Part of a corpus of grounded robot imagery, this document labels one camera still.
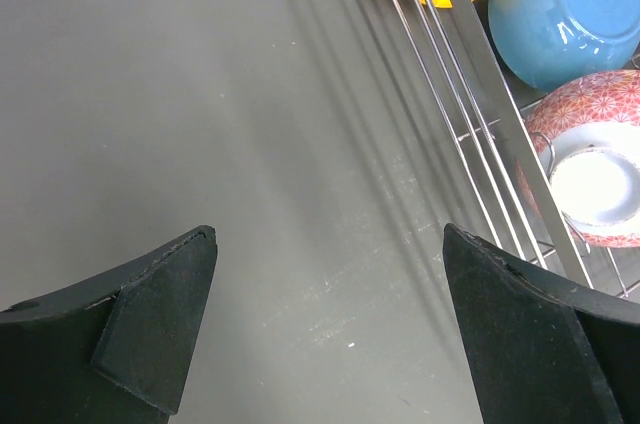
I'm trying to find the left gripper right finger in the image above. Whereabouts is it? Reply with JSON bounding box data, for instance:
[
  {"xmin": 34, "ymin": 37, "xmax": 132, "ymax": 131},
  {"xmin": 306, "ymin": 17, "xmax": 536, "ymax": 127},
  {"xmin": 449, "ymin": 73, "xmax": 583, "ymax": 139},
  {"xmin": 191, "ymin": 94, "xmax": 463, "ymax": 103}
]
[{"xmin": 443, "ymin": 224, "xmax": 639, "ymax": 423}]

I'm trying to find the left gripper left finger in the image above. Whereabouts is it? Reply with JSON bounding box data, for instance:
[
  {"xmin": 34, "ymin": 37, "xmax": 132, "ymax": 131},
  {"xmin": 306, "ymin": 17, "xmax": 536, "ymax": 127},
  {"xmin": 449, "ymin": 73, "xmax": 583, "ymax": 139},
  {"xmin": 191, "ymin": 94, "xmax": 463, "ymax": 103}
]
[{"xmin": 1, "ymin": 225, "xmax": 218, "ymax": 423}]

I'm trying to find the metal wire dish rack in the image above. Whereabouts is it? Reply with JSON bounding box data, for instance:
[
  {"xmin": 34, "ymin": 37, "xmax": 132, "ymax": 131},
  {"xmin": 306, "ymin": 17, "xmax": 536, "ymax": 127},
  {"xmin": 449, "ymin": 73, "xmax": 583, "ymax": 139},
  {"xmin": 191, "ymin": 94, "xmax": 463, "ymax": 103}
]
[{"xmin": 390, "ymin": 0, "xmax": 639, "ymax": 299}]

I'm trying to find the blue bowl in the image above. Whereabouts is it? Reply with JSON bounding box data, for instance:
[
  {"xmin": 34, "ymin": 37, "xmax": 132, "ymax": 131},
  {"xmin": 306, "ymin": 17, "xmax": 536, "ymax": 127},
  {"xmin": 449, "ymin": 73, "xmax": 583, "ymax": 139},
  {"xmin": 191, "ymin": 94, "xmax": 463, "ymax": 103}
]
[{"xmin": 488, "ymin": 0, "xmax": 639, "ymax": 92}]

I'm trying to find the black white patterned bowl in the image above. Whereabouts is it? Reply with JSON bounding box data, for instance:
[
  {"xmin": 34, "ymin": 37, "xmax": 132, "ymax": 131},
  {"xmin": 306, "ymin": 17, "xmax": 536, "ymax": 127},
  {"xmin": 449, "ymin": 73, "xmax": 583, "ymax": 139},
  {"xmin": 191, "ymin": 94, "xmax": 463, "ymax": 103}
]
[{"xmin": 525, "ymin": 69, "xmax": 639, "ymax": 248}]

